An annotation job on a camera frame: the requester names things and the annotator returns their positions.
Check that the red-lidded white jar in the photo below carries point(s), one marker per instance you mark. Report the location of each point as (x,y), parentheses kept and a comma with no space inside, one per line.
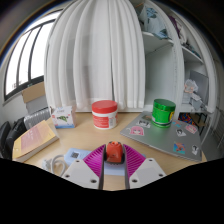
(104,115)

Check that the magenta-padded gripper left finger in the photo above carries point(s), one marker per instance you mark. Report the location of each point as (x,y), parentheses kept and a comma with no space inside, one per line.
(85,173)

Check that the wooden stool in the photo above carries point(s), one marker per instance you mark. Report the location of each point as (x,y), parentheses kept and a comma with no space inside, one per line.
(201,119)

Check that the small white printed box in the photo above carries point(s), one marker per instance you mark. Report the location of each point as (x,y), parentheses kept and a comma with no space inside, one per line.
(63,117)

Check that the yellow and pink book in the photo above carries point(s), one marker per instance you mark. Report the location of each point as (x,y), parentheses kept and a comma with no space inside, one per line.
(33,140)

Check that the colourful patterned bag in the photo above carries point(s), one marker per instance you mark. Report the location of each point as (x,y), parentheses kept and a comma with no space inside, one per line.
(186,119)

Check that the silver ribbed suitcase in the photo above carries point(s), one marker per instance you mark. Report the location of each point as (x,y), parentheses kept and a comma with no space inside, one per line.
(36,117)

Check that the orange charger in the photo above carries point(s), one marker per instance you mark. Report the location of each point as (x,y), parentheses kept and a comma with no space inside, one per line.
(115,151)

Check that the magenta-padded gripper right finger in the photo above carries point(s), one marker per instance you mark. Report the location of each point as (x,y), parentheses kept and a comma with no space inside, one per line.
(143,172)

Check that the grey box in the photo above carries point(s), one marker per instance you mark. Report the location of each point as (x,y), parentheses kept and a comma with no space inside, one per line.
(36,105)

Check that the green round tin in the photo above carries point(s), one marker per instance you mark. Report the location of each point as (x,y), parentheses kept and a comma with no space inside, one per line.
(163,111)

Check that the white curtain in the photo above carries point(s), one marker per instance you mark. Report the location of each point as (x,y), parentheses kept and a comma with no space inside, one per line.
(96,53)

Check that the brown cardboard box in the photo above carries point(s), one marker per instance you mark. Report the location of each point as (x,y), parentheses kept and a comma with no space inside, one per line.
(33,91)

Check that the silver laptop with stickers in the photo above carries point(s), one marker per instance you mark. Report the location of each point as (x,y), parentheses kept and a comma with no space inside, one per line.
(160,138)

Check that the dark-framed window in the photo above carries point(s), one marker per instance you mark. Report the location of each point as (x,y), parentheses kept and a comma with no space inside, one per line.
(28,56)

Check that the white shelf unit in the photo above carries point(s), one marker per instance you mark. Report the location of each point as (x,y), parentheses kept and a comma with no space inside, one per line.
(160,70)

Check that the black bag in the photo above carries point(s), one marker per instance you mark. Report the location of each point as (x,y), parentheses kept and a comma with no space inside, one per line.
(17,131)
(4,136)

